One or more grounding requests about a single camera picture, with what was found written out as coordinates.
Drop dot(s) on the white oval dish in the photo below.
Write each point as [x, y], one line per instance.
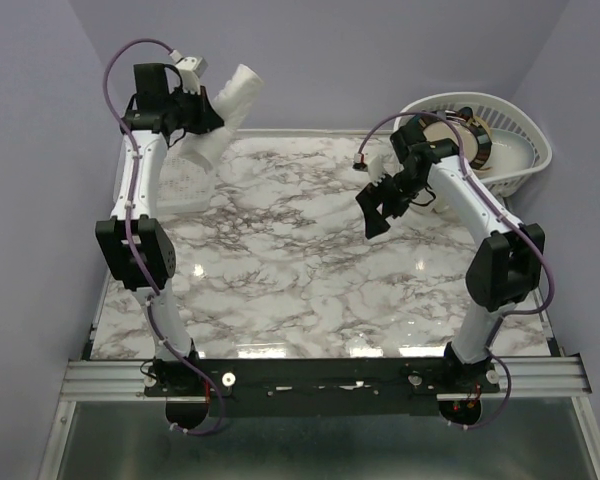
[510, 153]

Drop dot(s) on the white round dish basket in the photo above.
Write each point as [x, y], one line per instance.
[499, 114]

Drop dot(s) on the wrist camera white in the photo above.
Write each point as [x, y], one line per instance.
[379, 166]
[190, 69]

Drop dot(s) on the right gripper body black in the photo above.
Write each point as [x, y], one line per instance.
[393, 193]

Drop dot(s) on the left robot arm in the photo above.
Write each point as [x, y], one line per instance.
[136, 248]

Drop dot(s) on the white printed t shirt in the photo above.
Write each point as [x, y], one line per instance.
[233, 104]

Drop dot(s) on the striped rim plate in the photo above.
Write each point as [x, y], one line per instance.
[474, 132]

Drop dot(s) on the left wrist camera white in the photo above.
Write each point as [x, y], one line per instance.
[190, 69]

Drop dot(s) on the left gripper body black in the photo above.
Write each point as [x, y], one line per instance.
[190, 111]

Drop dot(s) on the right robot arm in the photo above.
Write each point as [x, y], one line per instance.
[508, 260]

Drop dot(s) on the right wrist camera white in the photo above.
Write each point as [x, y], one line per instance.
[379, 166]

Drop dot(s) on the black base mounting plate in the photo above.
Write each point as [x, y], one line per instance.
[203, 395]

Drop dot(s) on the aluminium rail frame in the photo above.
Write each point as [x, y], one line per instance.
[266, 319]

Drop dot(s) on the white rectangular perforated basket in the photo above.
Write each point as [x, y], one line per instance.
[180, 185]

